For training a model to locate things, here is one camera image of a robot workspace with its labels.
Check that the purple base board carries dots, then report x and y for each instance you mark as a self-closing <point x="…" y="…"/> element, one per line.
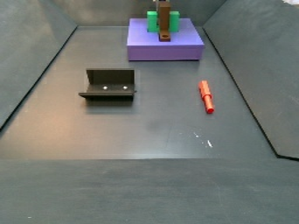
<point x="144" y="47"/>

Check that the black U-shaped holder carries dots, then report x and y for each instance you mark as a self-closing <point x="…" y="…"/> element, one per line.
<point x="109" y="83"/>

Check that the red peg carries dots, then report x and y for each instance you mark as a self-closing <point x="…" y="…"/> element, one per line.
<point x="205" y="96"/>

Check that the green block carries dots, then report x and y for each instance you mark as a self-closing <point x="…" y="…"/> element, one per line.
<point x="152" y="26"/>

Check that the brown slotted bar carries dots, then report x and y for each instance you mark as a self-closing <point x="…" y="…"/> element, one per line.
<point x="163" y="20"/>

